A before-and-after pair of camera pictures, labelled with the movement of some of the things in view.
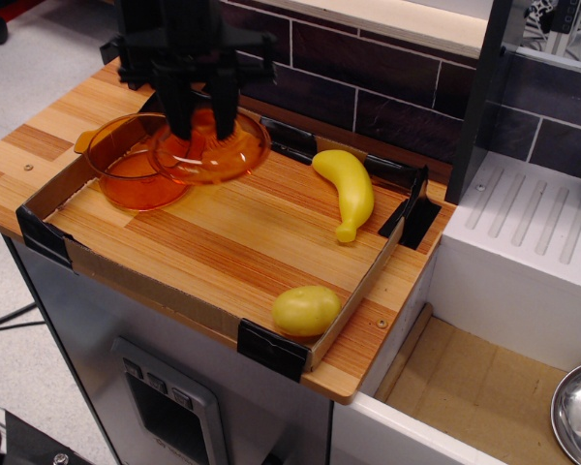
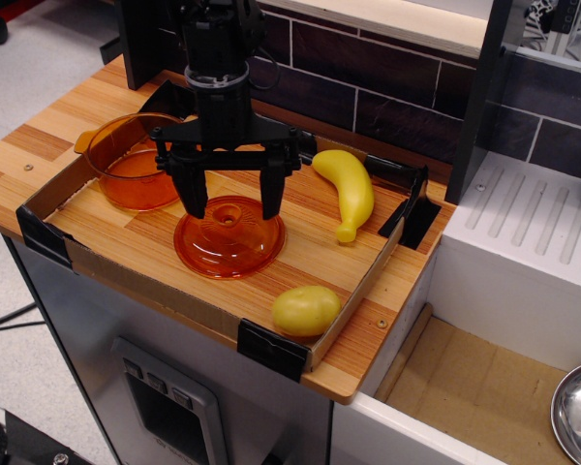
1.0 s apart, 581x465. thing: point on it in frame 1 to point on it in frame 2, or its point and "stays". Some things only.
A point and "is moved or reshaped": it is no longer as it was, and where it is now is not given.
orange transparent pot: x=117 y=153 stays
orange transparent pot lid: x=205 y=158 is moved or reshaped
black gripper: x=163 y=40 to x=226 y=136
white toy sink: x=507 y=302 stays
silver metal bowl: x=575 y=414 stays
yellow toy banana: x=354 y=186 stays
